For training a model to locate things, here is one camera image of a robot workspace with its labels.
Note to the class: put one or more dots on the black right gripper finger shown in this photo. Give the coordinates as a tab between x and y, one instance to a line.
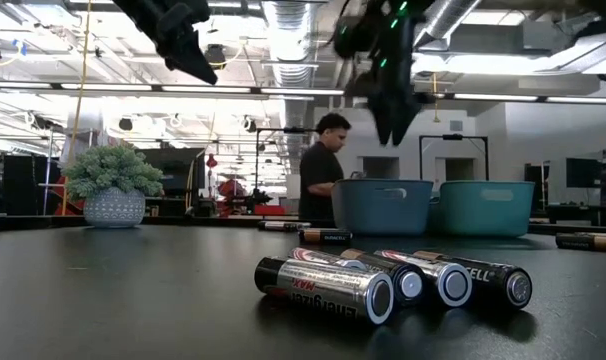
407	117
383	120

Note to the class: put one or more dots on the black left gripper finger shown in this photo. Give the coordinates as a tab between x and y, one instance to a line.
188	57

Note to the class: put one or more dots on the blue plastic bin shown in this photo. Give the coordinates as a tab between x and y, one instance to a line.
378	215

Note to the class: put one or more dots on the teal plastic bin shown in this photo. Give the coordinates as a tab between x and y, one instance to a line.
483	217

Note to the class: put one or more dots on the black copper Duracell AA battery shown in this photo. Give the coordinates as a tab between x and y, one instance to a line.
503	285
333	236
408	285
588	242

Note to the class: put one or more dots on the black ceiling dome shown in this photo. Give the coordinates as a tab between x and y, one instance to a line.
219	54

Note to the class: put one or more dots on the long ceiling light bar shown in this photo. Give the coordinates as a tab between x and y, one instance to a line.
493	97
203	89

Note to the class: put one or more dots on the person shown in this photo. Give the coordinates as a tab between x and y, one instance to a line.
318	175

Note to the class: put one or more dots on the red hanging lantern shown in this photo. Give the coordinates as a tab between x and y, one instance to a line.
211	161

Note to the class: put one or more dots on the black monitor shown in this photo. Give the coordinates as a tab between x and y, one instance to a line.
583	172
178	170

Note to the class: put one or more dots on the green succulent in patterned pot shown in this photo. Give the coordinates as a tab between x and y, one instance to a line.
114	207

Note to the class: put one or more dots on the black rig frame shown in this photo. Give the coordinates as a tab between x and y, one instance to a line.
453	136
293	130

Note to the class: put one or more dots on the smooth silver ventilation duct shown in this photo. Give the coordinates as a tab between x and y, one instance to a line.
448	20

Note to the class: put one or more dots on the corrugated silver ventilation duct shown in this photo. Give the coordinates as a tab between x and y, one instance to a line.
290	50

